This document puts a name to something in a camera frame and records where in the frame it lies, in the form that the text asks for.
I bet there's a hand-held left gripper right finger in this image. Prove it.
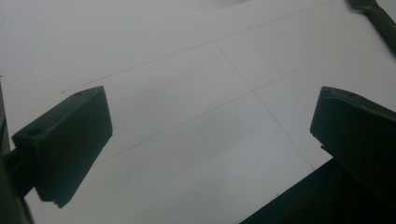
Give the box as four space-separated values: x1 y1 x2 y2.
310 86 396 202

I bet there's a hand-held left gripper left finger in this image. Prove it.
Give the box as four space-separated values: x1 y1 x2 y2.
3 86 114 209

